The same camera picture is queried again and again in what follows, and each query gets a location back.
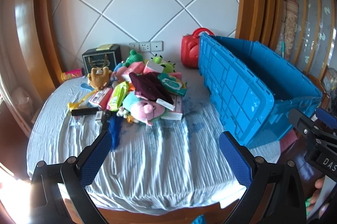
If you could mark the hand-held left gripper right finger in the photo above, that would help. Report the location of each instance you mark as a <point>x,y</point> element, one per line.
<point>235,160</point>

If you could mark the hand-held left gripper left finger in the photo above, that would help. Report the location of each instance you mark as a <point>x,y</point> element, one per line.
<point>95,159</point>

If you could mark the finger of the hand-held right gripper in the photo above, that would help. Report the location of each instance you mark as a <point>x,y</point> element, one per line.
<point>300,121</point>
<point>326,116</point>

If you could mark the lime green wipes pack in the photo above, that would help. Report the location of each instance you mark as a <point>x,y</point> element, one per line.
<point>118,96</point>

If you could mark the blue plastic crate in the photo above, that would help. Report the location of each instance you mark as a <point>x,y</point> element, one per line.
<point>237,87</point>

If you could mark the maroon cloth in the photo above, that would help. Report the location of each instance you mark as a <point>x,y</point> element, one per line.
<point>147,85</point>

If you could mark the person's right hand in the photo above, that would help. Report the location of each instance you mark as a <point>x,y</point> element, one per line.
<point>317,200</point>

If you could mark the pink cushion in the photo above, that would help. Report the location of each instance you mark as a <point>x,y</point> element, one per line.
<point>288,140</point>

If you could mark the white plastic packet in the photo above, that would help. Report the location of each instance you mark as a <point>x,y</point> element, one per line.
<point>77,122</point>

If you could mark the wooden chair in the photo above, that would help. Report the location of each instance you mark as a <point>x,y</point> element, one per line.
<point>312,75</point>

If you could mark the small white barcode box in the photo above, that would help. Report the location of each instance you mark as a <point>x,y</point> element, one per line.
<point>99,116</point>

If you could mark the black cylinder tube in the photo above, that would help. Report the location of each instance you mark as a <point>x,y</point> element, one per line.
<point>84,111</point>

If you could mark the small yellow white plush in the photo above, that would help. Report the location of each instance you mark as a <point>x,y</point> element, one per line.
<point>126,114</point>

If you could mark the yellow plastic stick toy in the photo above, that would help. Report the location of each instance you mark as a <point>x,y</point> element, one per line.
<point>72,106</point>

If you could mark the red tissue pack with barcode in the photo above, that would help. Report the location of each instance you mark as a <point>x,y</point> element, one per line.
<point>101,97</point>

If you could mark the teal plastic item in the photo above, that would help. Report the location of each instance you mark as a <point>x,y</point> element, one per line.
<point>200,220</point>

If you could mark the pink pig plush teal shirt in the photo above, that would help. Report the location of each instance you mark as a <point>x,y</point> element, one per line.
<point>142,108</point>

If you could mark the light blue plastic scoop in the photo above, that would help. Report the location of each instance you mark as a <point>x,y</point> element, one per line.
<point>85,86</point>

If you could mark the white red tissue pack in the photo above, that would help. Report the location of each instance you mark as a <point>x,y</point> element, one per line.
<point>177,109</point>

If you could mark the brown bear plush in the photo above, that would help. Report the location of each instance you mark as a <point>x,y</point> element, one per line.
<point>98,79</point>

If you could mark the pink snack tube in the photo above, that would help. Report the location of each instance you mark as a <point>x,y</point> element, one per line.
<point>72,74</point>

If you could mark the long white box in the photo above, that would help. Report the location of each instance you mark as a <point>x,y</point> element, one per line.
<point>165,104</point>

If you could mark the pink pig plush blue ears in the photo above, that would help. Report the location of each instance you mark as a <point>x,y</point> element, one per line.
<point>121,71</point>

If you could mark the rolled patterned carpet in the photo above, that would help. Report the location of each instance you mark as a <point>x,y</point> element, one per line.
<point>291,26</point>

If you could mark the translucent plastic bag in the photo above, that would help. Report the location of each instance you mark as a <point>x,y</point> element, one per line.
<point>22,97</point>

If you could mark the black gift box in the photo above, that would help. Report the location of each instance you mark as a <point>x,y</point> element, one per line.
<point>110,60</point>

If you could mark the teal wet wipes pack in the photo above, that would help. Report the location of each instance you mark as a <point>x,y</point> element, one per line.
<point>171,83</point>

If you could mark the frosted glass door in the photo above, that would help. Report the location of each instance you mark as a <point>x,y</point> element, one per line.
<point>313,15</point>

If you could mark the pink tissue pack red print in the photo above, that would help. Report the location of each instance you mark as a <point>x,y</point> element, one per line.
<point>152,67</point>

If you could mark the green frog plush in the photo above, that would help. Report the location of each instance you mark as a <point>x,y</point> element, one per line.
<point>133,56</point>

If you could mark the yellow notepad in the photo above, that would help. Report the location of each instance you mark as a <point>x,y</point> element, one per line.
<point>104,47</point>

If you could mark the lime green plush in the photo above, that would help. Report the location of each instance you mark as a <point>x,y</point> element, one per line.
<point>167,65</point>

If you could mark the red bear toy case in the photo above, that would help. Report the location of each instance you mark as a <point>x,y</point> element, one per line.
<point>188,52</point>

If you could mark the wooden bed frame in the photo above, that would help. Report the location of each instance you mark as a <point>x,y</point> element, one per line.
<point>147,214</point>

